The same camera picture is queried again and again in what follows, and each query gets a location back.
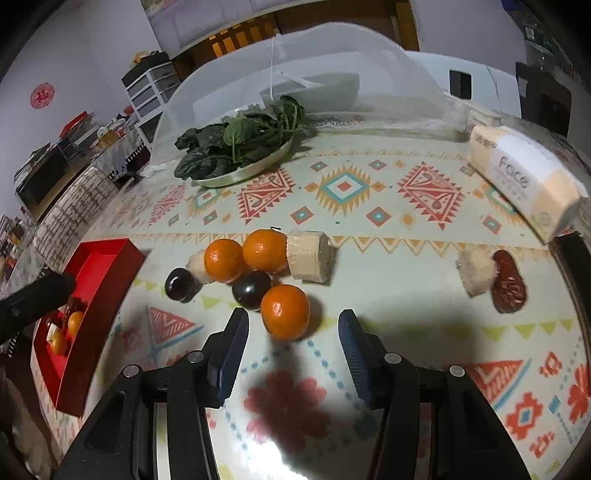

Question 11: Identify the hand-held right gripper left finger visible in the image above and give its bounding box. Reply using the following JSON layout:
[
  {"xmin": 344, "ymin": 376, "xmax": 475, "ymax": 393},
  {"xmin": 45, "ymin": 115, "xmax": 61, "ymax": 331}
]
[{"xmin": 55, "ymin": 307, "xmax": 251, "ymax": 480}]

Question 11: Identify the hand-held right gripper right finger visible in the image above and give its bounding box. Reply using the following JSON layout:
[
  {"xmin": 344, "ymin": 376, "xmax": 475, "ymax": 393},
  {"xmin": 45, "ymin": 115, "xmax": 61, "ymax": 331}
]
[{"xmin": 338, "ymin": 310, "xmax": 532, "ymax": 480}]

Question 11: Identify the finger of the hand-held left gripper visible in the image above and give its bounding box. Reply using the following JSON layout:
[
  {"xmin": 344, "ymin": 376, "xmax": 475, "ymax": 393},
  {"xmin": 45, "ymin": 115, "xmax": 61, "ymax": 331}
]
[{"xmin": 0, "ymin": 271, "xmax": 77, "ymax": 340}]

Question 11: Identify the red box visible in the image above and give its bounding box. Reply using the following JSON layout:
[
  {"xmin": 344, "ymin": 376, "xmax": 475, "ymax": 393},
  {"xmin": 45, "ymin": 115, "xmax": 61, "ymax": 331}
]
[{"xmin": 30, "ymin": 237, "xmax": 146, "ymax": 414}]

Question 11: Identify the person's left forearm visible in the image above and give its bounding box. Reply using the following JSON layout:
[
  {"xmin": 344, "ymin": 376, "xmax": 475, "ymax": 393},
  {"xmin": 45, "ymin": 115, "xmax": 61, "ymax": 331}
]
[{"xmin": 0, "ymin": 369, "xmax": 54, "ymax": 480}]

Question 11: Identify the dark plum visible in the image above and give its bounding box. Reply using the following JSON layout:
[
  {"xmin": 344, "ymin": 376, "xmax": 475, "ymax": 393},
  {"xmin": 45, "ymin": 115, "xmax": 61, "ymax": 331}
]
[
  {"xmin": 165, "ymin": 268, "xmax": 200, "ymax": 303},
  {"xmin": 232, "ymin": 271, "xmax": 273, "ymax": 309}
]

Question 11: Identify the patterned fabric chair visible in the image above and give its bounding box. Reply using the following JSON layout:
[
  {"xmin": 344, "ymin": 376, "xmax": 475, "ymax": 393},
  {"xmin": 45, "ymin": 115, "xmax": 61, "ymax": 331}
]
[{"xmin": 34, "ymin": 166, "xmax": 122, "ymax": 273}]

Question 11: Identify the orange with black stem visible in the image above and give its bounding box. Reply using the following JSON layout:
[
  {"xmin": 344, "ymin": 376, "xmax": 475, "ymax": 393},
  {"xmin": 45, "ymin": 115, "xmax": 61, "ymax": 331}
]
[{"xmin": 242, "ymin": 227, "xmax": 289, "ymax": 273}]

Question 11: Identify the beige yam chunk behind tangerine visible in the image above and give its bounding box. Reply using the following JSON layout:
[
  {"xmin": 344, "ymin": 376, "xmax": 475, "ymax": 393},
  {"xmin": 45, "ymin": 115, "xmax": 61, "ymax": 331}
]
[{"xmin": 285, "ymin": 230, "xmax": 334, "ymax": 283}]

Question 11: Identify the cluttered side table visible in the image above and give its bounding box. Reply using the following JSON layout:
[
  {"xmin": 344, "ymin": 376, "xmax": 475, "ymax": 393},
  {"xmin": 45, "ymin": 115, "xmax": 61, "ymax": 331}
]
[{"xmin": 14, "ymin": 111, "xmax": 153, "ymax": 208}]

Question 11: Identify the metal plate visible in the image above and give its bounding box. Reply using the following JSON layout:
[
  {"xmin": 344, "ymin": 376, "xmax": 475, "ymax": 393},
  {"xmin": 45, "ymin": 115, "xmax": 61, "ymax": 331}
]
[{"xmin": 191, "ymin": 136, "xmax": 295, "ymax": 188}]

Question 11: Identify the plate of spinach leaves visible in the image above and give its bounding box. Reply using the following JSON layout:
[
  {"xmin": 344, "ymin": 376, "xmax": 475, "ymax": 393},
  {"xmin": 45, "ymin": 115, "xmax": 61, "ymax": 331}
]
[{"xmin": 174, "ymin": 95, "xmax": 306, "ymax": 180}]

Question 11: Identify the white plastic drawer unit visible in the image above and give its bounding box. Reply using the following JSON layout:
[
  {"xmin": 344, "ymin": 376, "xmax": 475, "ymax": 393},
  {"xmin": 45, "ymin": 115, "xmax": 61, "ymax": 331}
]
[{"xmin": 122, "ymin": 62, "xmax": 178, "ymax": 144}]

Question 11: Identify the black object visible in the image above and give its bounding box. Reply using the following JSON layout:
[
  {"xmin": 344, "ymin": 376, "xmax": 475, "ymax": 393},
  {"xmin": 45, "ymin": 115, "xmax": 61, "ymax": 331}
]
[{"xmin": 551, "ymin": 231, "xmax": 591, "ymax": 333}]

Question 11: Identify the tissue pack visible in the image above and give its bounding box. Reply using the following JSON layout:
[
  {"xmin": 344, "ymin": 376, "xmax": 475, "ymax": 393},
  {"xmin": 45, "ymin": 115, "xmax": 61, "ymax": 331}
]
[{"xmin": 466, "ymin": 124, "xmax": 589, "ymax": 245}]

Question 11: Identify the white appliance with dark window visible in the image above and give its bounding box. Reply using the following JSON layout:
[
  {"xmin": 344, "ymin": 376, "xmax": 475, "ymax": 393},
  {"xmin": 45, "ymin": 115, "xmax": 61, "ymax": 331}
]
[{"xmin": 406, "ymin": 51, "xmax": 522, "ymax": 121}]

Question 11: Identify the white mesh food cover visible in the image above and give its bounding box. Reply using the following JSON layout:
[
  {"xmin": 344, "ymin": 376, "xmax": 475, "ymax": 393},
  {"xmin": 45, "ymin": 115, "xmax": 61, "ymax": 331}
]
[{"xmin": 148, "ymin": 21, "xmax": 467, "ymax": 178}]

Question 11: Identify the dark brown cabinet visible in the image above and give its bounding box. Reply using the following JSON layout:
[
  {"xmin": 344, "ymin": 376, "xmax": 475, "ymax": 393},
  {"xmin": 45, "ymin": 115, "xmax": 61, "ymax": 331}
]
[{"xmin": 515, "ymin": 60, "xmax": 573, "ymax": 137}]

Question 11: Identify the red round wall decoration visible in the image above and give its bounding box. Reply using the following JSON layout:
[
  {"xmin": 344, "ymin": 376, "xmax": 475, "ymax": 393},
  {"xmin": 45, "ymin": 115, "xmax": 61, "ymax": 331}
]
[{"xmin": 30, "ymin": 83, "xmax": 55, "ymax": 110}]

